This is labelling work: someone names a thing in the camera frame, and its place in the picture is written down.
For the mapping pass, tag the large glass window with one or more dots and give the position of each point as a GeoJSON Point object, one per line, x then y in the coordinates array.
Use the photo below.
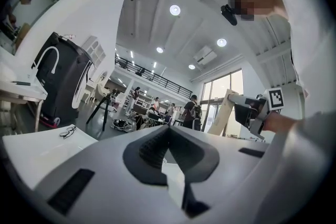
{"type": "Point", "coordinates": [223, 86]}

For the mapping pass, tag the black mezzanine railing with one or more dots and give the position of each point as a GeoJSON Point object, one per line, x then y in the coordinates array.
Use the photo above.
{"type": "Point", "coordinates": [170, 85]}

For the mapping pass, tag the black eyeglasses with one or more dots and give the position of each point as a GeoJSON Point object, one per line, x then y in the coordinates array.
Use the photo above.
{"type": "Point", "coordinates": [70, 129]}

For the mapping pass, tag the white curved faucet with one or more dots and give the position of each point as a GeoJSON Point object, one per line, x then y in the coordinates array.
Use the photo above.
{"type": "Point", "coordinates": [50, 47]}

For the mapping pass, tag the white low table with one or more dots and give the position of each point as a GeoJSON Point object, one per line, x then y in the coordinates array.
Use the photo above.
{"type": "Point", "coordinates": [39, 154]}

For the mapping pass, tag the small black flat object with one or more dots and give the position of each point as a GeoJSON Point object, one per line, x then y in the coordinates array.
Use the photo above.
{"type": "Point", "coordinates": [22, 83]}

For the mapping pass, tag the white armchair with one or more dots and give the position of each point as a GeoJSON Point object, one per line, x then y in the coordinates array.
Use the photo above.
{"type": "Point", "coordinates": [102, 93]}

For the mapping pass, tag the person's white shirt torso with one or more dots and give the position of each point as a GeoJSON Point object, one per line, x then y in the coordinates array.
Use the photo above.
{"type": "Point", "coordinates": [312, 34]}

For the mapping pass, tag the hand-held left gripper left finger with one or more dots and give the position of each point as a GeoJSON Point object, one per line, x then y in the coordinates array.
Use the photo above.
{"type": "Point", "coordinates": [105, 165]}

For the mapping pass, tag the white sink table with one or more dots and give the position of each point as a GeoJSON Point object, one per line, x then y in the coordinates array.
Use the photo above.
{"type": "Point", "coordinates": [15, 86]}

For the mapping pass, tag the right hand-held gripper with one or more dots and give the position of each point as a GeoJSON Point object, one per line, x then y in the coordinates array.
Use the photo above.
{"type": "Point", "coordinates": [256, 112]}

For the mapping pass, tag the black tripod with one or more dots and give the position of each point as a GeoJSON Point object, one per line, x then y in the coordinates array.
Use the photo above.
{"type": "Point", "coordinates": [105, 115]}

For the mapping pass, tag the leaning wooden board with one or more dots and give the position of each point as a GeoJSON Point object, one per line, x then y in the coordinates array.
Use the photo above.
{"type": "Point", "coordinates": [223, 112]}

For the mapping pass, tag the black head-worn camera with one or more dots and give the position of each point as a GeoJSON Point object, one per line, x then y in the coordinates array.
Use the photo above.
{"type": "Point", "coordinates": [229, 15]}

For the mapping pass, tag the cardboard box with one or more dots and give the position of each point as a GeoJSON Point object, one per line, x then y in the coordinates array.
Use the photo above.
{"type": "Point", "coordinates": [23, 31]}

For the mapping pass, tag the black cabinet with white trim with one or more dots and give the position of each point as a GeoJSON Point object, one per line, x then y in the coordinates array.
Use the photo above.
{"type": "Point", "coordinates": [65, 81]}

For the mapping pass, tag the white cabinet with arched panes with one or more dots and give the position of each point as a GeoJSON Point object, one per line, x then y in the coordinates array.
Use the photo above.
{"type": "Point", "coordinates": [94, 48]}

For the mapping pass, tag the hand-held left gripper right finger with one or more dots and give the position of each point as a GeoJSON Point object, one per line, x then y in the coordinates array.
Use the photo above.
{"type": "Point", "coordinates": [223, 165]}

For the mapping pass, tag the round ceiling light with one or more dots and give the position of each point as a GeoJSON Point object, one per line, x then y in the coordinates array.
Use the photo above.
{"type": "Point", "coordinates": [191, 66]}
{"type": "Point", "coordinates": [221, 42]}
{"type": "Point", "coordinates": [175, 9]}
{"type": "Point", "coordinates": [159, 49]}

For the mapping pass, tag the white ceiling air conditioner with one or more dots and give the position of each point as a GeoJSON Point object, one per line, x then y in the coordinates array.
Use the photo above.
{"type": "Point", "coordinates": [204, 55]}

